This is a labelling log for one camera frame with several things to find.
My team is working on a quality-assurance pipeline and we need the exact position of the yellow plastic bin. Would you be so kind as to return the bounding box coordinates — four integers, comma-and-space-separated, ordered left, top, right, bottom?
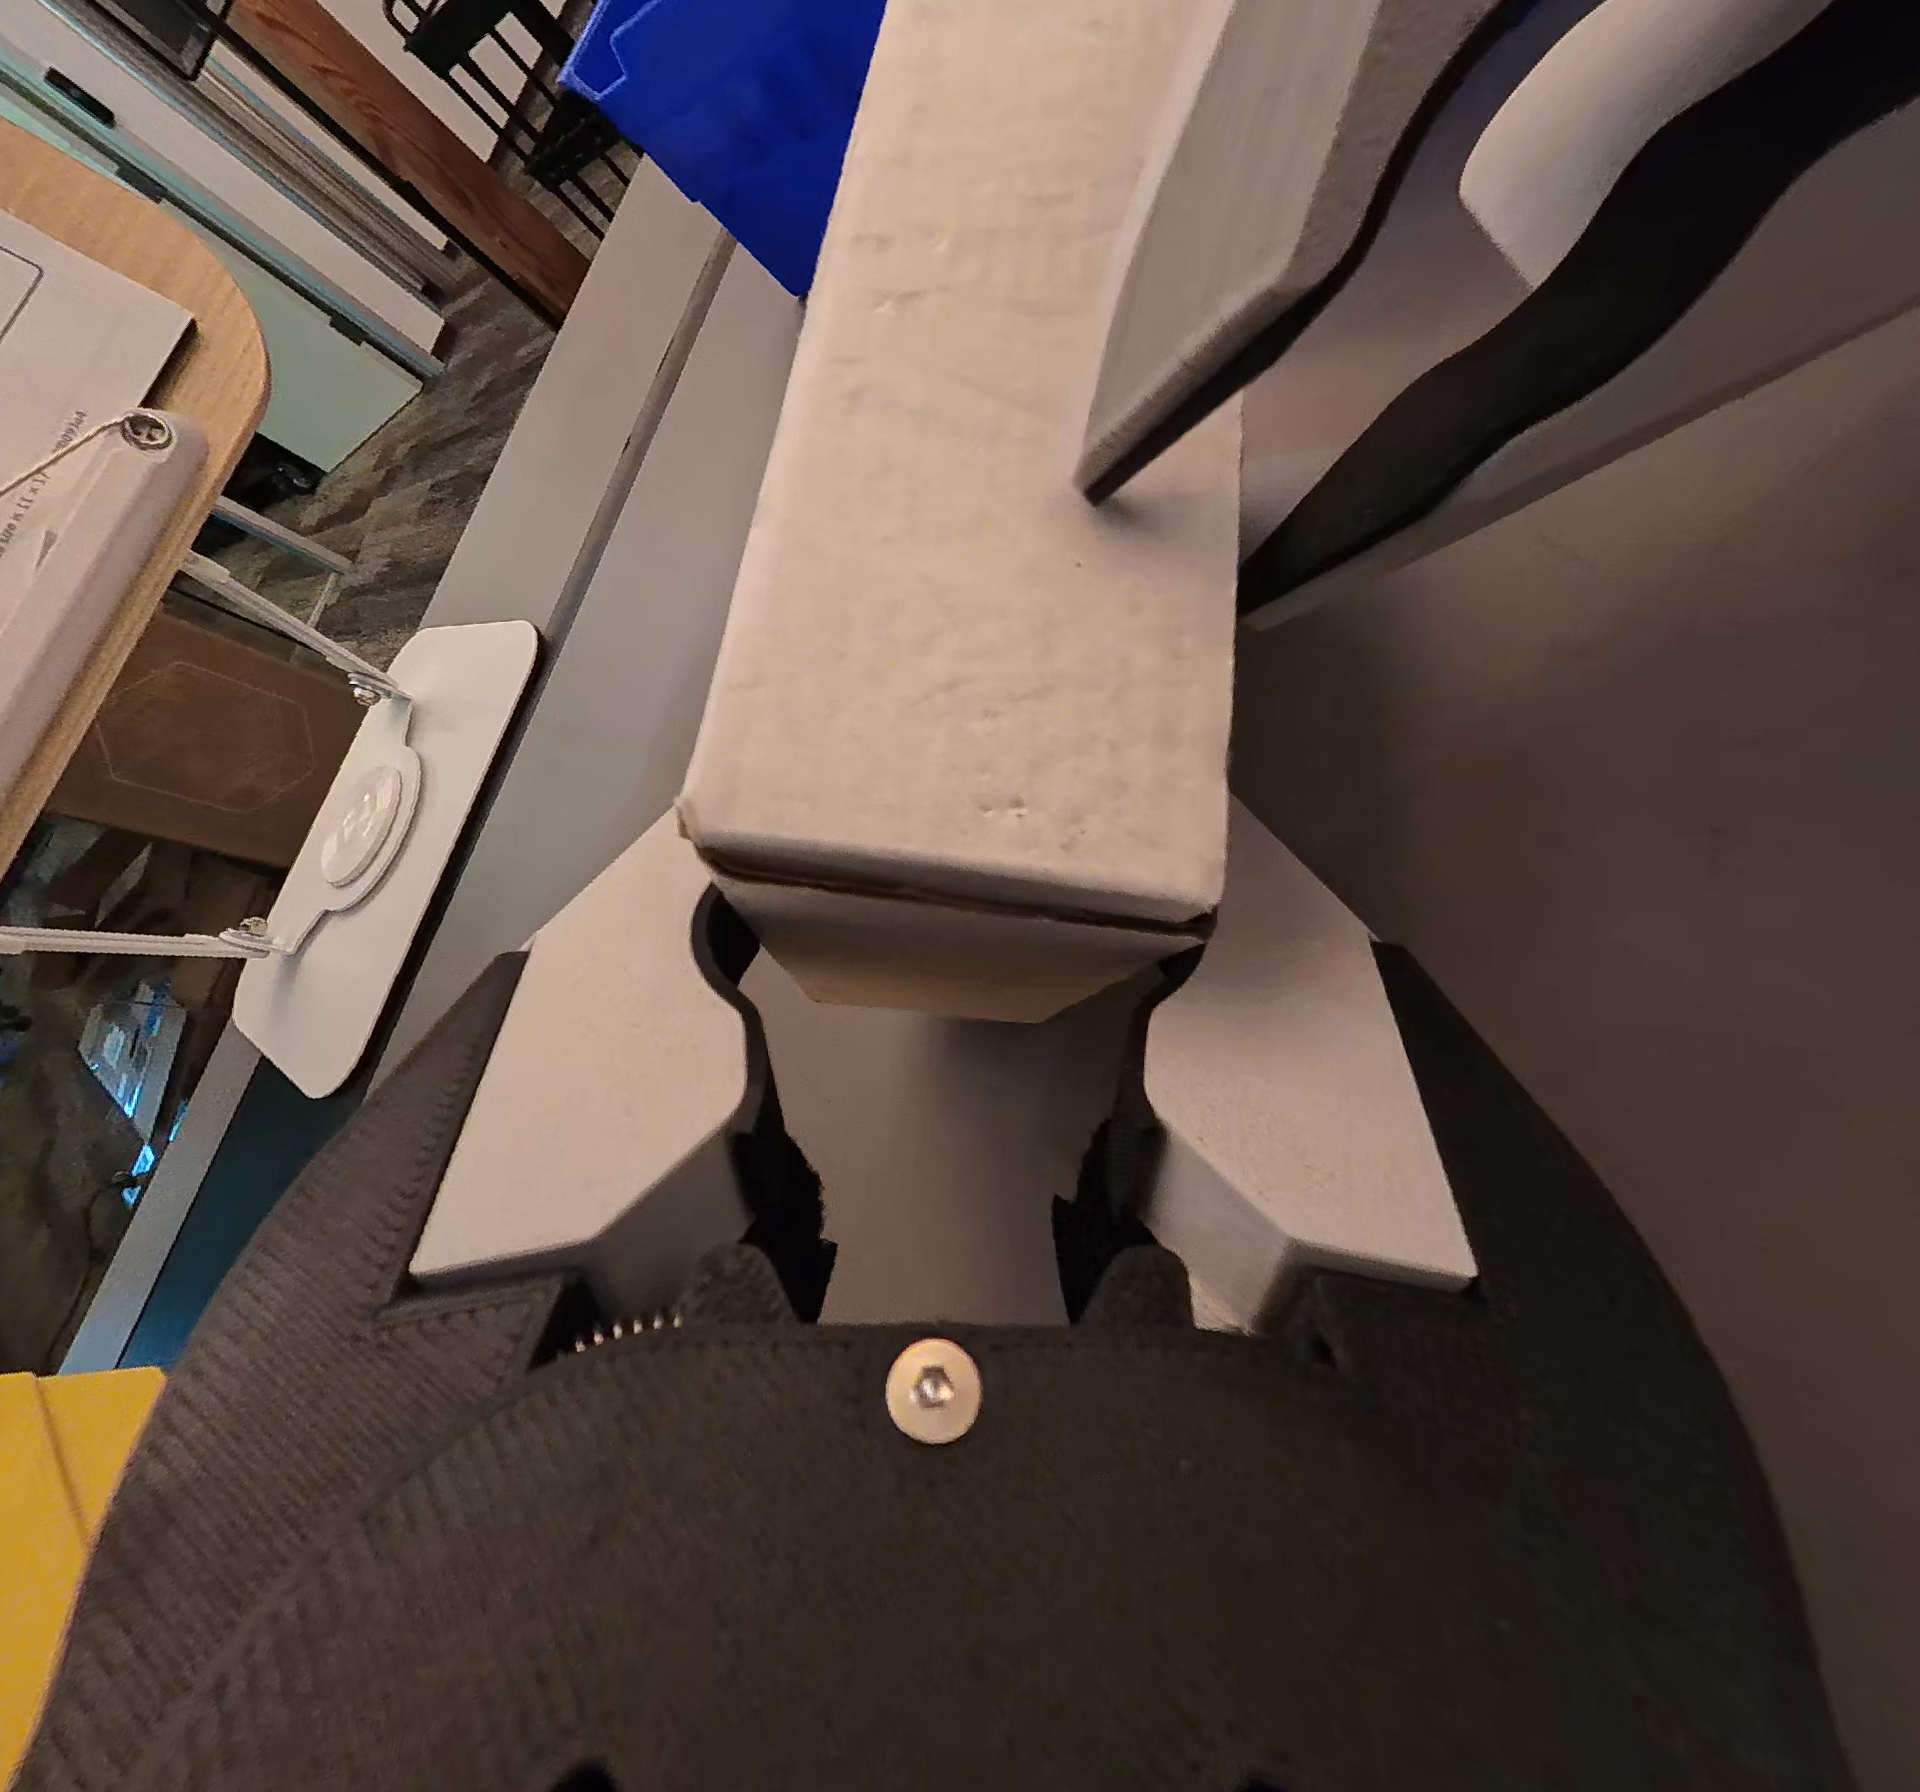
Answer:
0, 1366, 169, 1792

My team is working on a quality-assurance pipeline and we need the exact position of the steel tether cable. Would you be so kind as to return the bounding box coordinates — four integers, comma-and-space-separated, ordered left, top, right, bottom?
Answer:
0, 916, 280, 958
194, 545, 400, 701

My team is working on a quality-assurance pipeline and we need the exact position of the white metal plate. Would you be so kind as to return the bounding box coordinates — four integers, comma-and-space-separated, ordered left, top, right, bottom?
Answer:
232, 621, 542, 1101

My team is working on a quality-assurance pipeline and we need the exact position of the blue plastic bin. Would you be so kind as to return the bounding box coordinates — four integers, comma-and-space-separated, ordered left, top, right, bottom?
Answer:
558, 0, 1255, 304

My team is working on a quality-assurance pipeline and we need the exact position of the wooden beam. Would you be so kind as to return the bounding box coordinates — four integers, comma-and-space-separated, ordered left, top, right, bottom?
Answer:
150, 0, 594, 323

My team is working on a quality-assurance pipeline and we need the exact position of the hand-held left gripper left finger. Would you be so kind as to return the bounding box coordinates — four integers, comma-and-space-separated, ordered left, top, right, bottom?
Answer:
405, 808, 839, 1325

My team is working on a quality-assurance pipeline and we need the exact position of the glass sliding door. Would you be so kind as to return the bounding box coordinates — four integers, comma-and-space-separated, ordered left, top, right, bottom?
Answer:
0, 0, 452, 482

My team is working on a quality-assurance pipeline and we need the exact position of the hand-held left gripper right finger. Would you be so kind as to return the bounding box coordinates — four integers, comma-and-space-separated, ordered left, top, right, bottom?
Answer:
1050, 816, 1482, 1335

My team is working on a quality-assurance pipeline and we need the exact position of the white instruction board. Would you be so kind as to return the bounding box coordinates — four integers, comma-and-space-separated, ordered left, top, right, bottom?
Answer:
0, 208, 212, 795

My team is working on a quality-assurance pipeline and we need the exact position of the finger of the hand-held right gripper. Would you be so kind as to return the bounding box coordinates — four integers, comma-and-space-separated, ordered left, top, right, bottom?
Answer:
1076, 0, 1670, 508
1235, 0, 1920, 633

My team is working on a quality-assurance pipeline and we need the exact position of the brown cardboard carton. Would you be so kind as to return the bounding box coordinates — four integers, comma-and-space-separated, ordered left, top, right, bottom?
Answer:
52, 613, 362, 868

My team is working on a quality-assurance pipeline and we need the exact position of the white cardboard box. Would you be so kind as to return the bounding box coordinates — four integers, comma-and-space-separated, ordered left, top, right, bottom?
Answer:
675, 0, 1249, 1026

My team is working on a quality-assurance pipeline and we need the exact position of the black metal rack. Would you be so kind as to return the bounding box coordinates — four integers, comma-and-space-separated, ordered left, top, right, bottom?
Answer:
293, 0, 640, 234

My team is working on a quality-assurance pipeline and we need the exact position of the white cord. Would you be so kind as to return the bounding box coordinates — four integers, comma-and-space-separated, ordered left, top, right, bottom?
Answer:
0, 411, 171, 511

